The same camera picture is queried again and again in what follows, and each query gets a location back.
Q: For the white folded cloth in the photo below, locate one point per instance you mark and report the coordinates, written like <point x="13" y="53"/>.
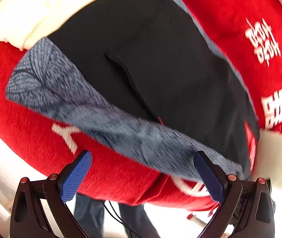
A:
<point x="24" y="22"/>

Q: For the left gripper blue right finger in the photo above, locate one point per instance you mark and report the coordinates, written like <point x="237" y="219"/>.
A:
<point x="212" y="176"/>

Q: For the red sofa cover white characters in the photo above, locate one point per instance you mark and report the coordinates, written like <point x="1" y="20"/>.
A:
<point x="48" y="145"/>

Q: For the person's legs in jeans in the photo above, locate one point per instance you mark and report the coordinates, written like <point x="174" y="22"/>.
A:
<point x="89" y="213"/>

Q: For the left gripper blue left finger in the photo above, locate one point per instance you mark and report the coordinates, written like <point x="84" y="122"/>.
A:
<point x="73" y="174"/>

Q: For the black pants with blue waistband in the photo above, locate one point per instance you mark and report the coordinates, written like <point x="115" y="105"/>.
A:
<point x="142" y="78"/>

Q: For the beige cushion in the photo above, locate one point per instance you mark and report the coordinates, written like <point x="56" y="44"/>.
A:
<point x="268" y="159"/>

